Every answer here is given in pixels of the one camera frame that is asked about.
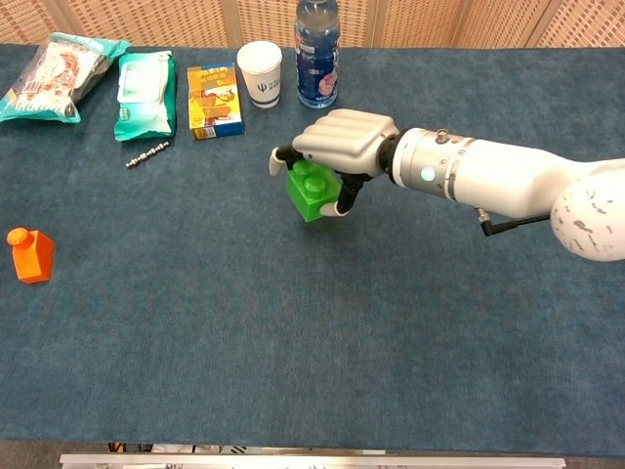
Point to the blue felt table cloth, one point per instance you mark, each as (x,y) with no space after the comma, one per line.
(342,317)

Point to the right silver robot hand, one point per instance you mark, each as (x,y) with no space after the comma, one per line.
(346,139)

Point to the aluminium profile rail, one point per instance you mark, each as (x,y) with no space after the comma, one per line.
(312,461)

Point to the blue drink bottle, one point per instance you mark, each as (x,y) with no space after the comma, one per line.
(317,63)

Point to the white paper cup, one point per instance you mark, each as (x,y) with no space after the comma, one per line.
(261,73)

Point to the orange toy block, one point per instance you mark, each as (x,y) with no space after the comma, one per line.
(34,259)

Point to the yellow blue carton box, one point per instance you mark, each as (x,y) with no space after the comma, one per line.
(215,102)

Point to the woven wicker folding screen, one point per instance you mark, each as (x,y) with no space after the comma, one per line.
(146,19)

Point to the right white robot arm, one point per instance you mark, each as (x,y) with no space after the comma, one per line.
(488,171)

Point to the teal wet wipes pack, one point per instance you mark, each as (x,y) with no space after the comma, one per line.
(144,98)

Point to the white teal snack bag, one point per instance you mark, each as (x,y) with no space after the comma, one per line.
(49,78)

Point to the green toy block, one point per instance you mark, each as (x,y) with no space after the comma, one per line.
(307,198)

